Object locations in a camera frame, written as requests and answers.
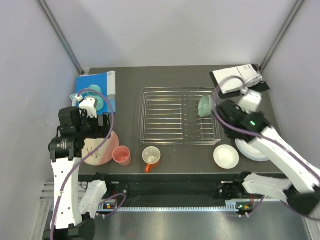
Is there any chrome wire dish rack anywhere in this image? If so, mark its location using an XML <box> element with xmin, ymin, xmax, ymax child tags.
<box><xmin>138</xmin><ymin>87</ymin><xmax>224</xmax><ymax>145</ymax></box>

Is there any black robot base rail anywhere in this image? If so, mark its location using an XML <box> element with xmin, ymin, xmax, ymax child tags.
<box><xmin>74</xmin><ymin>172</ymin><xmax>263</xmax><ymax>203</ymax></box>

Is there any grey slotted cable duct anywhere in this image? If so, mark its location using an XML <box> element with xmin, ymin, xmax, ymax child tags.
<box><xmin>96</xmin><ymin>199</ymin><xmax>253</xmax><ymax>213</ymax></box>

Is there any white paper stack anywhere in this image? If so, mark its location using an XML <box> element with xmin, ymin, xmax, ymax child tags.
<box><xmin>212</xmin><ymin>64</ymin><xmax>263</xmax><ymax>94</ymax></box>

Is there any white bowl orange outside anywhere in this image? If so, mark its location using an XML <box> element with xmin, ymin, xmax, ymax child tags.
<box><xmin>213</xmin><ymin>144</ymin><xmax>240</xmax><ymax>170</ymax></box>

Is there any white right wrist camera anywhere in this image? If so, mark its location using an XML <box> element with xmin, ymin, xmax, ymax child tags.
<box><xmin>237</xmin><ymin>87</ymin><xmax>263</xmax><ymax>113</ymax></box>

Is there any orange ceramic mug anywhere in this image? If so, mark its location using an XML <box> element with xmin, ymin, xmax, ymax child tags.
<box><xmin>142</xmin><ymin>146</ymin><xmax>161</xmax><ymax>173</ymax></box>

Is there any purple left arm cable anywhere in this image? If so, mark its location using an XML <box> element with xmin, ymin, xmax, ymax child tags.
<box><xmin>49</xmin><ymin>88</ymin><xmax>116</xmax><ymax>240</ymax></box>

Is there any black clipboard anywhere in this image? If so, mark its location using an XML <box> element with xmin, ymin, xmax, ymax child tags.
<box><xmin>209</xmin><ymin>64</ymin><xmax>270</xmax><ymax>99</ymax></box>

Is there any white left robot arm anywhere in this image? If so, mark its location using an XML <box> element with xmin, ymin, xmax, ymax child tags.
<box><xmin>43</xmin><ymin>106</ymin><xmax>114</xmax><ymax>240</ymax></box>

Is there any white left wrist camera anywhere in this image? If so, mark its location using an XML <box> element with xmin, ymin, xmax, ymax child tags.
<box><xmin>72</xmin><ymin>95</ymin><xmax>98</xmax><ymax>118</ymax></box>

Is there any pink plate with leaf motif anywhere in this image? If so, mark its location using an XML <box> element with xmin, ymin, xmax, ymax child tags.
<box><xmin>82</xmin><ymin>131</ymin><xmax>120</xmax><ymax>166</ymax></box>

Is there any white plate blue rim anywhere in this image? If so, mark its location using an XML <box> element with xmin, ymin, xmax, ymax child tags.
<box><xmin>235</xmin><ymin>139</ymin><xmax>269</xmax><ymax>162</ymax></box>

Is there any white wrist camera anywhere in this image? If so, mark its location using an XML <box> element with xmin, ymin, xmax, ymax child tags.
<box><xmin>72</xmin><ymin>95</ymin><xmax>98</xmax><ymax>118</ymax></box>
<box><xmin>237</xmin><ymin>87</ymin><xmax>263</xmax><ymax>113</ymax></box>

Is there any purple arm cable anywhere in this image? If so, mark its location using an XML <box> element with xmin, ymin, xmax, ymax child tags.
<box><xmin>49</xmin><ymin>88</ymin><xmax>116</xmax><ymax>240</ymax></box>
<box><xmin>212</xmin><ymin>76</ymin><xmax>320</xmax><ymax>221</ymax></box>

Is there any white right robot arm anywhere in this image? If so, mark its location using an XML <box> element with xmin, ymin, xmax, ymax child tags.
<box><xmin>212</xmin><ymin>99</ymin><xmax>320</xmax><ymax>218</ymax></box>

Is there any pink plastic cup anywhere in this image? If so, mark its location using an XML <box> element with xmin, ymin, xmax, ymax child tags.
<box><xmin>112</xmin><ymin>146</ymin><xmax>131</xmax><ymax>167</ymax></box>

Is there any mint green ceramic bowl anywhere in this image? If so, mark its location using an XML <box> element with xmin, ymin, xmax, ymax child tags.
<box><xmin>198</xmin><ymin>95</ymin><xmax>214</xmax><ymax>118</ymax></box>

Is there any blue book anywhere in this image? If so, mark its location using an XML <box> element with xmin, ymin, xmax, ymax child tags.
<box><xmin>75</xmin><ymin>71</ymin><xmax>117</xmax><ymax>114</ymax></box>

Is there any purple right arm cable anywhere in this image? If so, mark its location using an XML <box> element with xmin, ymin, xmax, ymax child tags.
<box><xmin>212</xmin><ymin>76</ymin><xmax>320</xmax><ymax>221</ymax></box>

